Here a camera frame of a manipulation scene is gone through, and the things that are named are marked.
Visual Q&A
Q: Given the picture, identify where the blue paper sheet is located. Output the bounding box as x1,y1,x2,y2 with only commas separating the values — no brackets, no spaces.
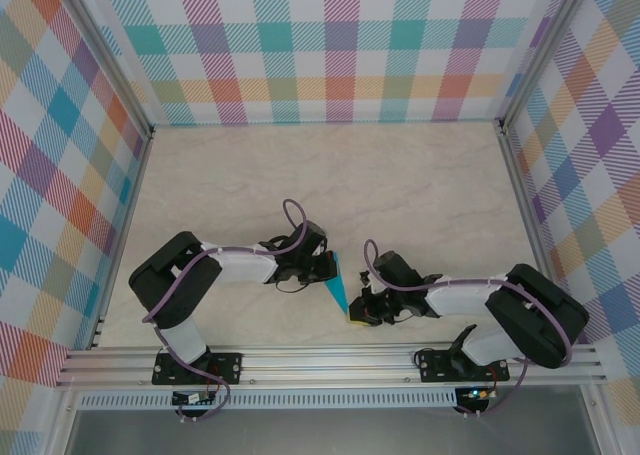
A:
322,250,349,312

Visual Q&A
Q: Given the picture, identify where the grey metal sheet panel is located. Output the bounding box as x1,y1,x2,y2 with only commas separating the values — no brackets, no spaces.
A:
64,405,601,455

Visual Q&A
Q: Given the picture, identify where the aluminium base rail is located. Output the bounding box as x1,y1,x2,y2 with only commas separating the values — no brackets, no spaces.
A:
54,342,609,389

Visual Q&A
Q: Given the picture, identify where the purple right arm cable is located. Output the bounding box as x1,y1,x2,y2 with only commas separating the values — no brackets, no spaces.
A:
363,239,574,419

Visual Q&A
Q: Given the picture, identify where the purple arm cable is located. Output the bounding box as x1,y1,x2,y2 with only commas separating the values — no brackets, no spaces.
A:
363,239,574,419
142,198,308,422

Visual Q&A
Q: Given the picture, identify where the slotted white cable duct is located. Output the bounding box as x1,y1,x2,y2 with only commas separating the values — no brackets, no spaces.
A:
79,392,459,410

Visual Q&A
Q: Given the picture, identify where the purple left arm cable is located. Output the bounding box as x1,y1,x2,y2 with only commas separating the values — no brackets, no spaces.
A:
142,198,308,422

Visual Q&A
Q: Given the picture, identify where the aluminium side rail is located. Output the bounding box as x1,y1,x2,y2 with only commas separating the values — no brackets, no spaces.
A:
499,127,571,346
89,129,154,351

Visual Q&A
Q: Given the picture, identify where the aluminium frame post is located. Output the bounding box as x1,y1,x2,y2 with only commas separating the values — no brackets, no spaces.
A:
499,0,596,134
59,0,156,139

